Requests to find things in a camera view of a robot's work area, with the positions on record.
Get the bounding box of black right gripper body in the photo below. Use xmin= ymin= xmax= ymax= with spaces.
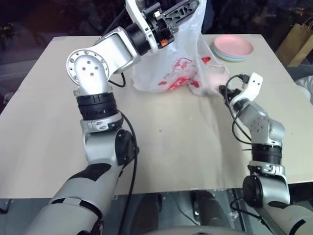
xmin=219 ymin=85 xmax=243 ymax=104

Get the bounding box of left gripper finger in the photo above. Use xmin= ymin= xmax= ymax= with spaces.
xmin=170 ymin=22 xmax=183 ymax=34
xmin=162 ymin=0 xmax=201 ymax=25

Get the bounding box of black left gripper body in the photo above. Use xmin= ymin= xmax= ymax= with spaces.
xmin=143 ymin=3 xmax=175 ymax=48

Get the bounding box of pink plastic mug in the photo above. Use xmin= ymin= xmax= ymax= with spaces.
xmin=205 ymin=64 xmax=229 ymax=91

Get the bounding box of white translucent plastic bag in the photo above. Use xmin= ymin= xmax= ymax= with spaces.
xmin=131 ymin=0 xmax=232 ymax=96

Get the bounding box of red snack packet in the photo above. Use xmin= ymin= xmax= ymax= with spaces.
xmin=157 ymin=75 xmax=200 ymax=92

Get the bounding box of blue plate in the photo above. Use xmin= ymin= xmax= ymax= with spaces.
xmin=217 ymin=56 xmax=250 ymax=63

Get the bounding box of green plate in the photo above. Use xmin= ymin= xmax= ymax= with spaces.
xmin=212 ymin=46 xmax=252 ymax=61

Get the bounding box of pink plate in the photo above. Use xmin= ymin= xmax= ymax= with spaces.
xmin=214 ymin=35 xmax=254 ymax=56

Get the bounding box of grey crumpled cloth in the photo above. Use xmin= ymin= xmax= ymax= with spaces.
xmin=294 ymin=75 xmax=313 ymax=105

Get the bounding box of brown paper bag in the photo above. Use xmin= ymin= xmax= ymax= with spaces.
xmin=275 ymin=18 xmax=313 ymax=68

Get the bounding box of dark rounded shape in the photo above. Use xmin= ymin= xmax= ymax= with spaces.
xmin=192 ymin=189 xmax=222 ymax=227

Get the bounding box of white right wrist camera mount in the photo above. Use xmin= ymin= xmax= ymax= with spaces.
xmin=232 ymin=72 xmax=264 ymax=111

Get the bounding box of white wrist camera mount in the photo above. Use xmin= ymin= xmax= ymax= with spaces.
xmin=232 ymin=72 xmax=264 ymax=111
xmin=125 ymin=0 xmax=159 ymax=53

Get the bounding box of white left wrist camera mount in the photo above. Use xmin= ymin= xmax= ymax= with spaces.
xmin=125 ymin=0 xmax=159 ymax=53

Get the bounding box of thin black floor cable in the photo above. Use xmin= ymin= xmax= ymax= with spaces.
xmin=175 ymin=195 xmax=198 ymax=225

